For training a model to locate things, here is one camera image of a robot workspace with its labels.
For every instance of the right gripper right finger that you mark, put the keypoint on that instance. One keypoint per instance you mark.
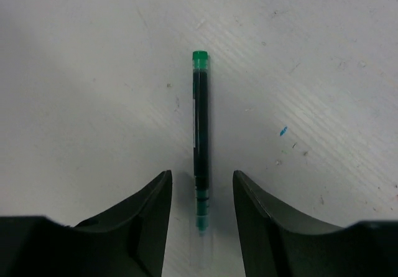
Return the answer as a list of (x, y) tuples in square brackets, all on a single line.
[(279, 240)]

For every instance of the green gel pen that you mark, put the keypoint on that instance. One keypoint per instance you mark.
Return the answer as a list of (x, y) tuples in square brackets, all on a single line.
[(201, 140)]

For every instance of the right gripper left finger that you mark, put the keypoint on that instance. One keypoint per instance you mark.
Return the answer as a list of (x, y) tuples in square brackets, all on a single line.
[(127, 239)]

